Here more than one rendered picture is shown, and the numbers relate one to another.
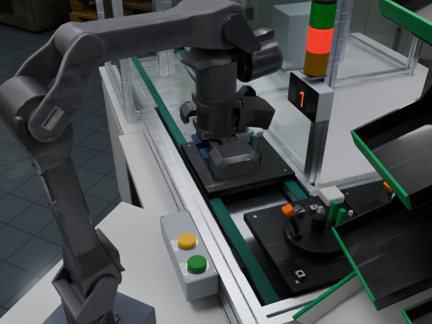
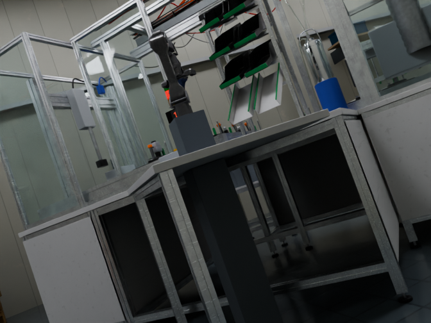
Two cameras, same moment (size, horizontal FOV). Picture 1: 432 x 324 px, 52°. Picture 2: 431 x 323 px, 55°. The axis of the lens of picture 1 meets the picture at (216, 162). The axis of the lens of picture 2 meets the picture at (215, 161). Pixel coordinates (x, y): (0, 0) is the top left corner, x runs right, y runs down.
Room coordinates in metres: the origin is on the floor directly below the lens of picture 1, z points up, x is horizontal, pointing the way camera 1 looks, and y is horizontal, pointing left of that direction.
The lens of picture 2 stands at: (-0.91, 1.45, 0.74)
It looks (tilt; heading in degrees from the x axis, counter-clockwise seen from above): 3 degrees up; 315
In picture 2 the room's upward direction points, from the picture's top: 20 degrees counter-clockwise
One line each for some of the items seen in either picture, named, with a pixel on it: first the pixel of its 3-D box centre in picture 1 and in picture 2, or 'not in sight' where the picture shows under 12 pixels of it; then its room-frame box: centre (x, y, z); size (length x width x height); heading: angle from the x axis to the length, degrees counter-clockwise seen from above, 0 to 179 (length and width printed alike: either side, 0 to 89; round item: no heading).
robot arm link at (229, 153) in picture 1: (216, 116); (176, 73); (0.57, 0.00, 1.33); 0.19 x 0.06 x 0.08; 20
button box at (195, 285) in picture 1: (187, 252); (179, 156); (0.69, 0.06, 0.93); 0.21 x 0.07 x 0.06; 20
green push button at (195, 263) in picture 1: (197, 265); not in sight; (0.63, 0.04, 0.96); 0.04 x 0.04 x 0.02
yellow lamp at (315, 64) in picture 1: (316, 61); not in sight; (0.90, -0.21, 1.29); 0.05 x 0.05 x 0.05
